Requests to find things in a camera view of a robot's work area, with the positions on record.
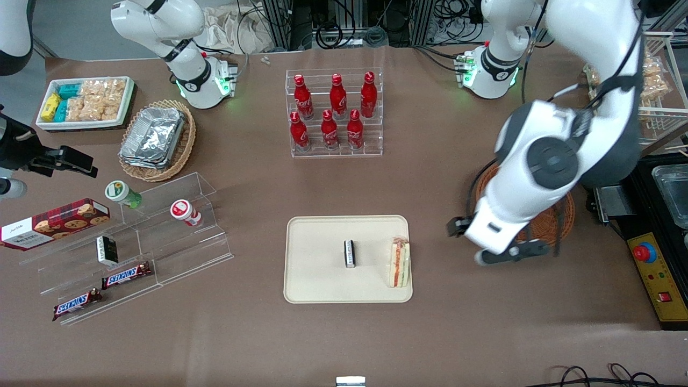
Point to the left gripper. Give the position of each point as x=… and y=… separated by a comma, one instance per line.
x=457, y=226

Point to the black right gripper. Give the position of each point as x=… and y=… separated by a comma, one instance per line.
x=16, y=145

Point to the triangular sandwich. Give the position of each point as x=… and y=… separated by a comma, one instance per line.
x=399, y=263

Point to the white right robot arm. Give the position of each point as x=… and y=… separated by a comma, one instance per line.
x=193, y=75

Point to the white rectangular snack tray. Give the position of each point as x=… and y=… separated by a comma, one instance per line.
x=48, y=124

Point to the round brown wicker basket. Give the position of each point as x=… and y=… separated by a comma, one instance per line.
x=553, y=220

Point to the oval light wicker basket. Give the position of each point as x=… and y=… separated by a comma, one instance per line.
x=185, y=145

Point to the beige plastic tray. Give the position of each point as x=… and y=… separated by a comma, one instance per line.
x=322, y=269

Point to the teal snack pack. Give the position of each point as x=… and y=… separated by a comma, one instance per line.
x=61, y=110
x=70, y=91

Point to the yellow snack pack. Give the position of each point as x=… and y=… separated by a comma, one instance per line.
x=51, y=107

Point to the red tartan cookie box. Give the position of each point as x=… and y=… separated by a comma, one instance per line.
x=54, y=223

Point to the clear rice cracker bag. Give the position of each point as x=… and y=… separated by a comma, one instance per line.
x=113, y=107
x=102, y=88
x=85, y=109

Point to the green capped small bottle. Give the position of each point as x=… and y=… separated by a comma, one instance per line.
x=121, y=193

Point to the stacked aluminium foil containers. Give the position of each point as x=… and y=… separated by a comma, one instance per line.
x=153, y=137

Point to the small black white box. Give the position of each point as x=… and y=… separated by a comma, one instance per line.
x=350, y=253
x=106, y=250

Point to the clear acrylic bottle rack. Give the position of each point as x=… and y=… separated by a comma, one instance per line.
x=371, y=145

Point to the brown snickers bar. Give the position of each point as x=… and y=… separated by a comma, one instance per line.
x=126, y=276
x=75, y=305

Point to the red capped small bottle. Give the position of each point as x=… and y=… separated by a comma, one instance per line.
x=184, y=211

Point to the red cola bottle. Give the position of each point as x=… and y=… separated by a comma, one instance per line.
x=303, y=99
x=329, y=131
x=355, y=131
x=337, y=98
x=368, y=97
x=299, y=133

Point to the grey metal plate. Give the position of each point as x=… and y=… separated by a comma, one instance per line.
x=613, y=204

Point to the clear acrylic step shelf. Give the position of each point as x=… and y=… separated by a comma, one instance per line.
x=183, y=252

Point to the black table machine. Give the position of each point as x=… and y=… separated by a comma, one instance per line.
x=639, y=215

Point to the red emergency stop button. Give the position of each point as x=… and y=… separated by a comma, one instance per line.
x=644, y=252

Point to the small white edge block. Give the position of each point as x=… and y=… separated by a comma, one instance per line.
x=350, y=381

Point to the clear cracker snack bag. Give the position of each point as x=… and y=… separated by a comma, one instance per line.
x=654, y=88
x=653, y=67
x=592, y=78

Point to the yellow black control box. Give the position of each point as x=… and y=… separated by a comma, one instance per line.
x=664, y=279

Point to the clear glass dish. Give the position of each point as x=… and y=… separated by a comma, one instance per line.
x=672, y=193

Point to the crumpled beige cloth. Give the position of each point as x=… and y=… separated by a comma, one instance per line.
x=226, y=29

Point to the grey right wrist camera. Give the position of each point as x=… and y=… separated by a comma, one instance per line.
x=12, y=188

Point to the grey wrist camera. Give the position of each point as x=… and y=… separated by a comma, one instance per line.
x=12, y=188
x=510, y=253

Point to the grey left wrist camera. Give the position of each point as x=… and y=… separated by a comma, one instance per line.
x=510, y=253

